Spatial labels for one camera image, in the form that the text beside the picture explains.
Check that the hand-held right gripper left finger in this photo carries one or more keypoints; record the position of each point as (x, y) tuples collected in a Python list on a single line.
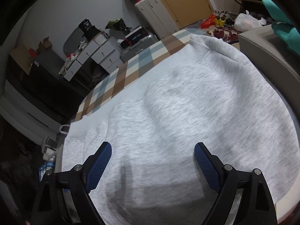
[(98, 168)]

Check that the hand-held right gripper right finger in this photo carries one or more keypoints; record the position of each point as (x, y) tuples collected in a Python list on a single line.
[(207, 168)]

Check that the light grey hoodie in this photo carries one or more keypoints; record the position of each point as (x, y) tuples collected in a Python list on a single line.
[(187, 112)]

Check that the blue plaid cloth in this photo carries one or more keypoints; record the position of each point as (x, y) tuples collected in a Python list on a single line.
[(45, 167)]

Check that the black duffel bag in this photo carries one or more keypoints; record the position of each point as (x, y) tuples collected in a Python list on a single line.
[(96, 71)]

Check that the checkered bed sheet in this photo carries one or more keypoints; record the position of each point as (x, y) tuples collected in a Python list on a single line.
[(131, 70)]

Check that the pile of crumpled papers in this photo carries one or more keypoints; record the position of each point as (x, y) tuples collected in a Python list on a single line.
[(70, 61)]

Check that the white desk with drawers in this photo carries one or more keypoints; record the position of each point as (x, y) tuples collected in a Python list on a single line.
[(103, 54)]

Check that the silver suitcase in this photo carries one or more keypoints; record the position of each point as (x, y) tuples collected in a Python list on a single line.
[(138, 49)]

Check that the grey rounded board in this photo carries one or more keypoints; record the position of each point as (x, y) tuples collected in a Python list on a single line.
[(70, 39)]

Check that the red packet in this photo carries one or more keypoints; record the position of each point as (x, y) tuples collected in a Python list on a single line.
[(32, 52)]

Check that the open cardboard box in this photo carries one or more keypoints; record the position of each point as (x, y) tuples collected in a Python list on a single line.
[(44, 44)]

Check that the flat cardboard sheet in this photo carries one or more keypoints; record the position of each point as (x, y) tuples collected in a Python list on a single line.
[(21, 56)]

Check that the black and red shoe box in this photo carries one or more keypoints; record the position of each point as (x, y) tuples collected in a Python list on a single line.
[(136, 34)]

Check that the scattered pile of shoes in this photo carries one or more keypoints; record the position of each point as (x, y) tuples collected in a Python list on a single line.
[(225, 28)]

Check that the black box white print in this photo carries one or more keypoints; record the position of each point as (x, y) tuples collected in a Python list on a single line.
[(84, 24)]

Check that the dark wrapped flower bouquet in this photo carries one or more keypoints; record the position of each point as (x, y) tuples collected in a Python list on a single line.
[(116, 24)]

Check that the orange plastic bag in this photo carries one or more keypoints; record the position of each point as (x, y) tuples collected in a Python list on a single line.
[(208, 22)]

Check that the white plastic bag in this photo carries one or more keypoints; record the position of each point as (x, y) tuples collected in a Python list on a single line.
[(247, 22)]

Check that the teal cloth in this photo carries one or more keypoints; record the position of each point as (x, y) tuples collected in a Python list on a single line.
[(283, 32)]

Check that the white suitcase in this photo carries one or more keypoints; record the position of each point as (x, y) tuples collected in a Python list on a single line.
[(155, 16)]

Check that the wooden door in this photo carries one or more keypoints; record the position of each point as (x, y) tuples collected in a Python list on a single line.
[(182, 4)]

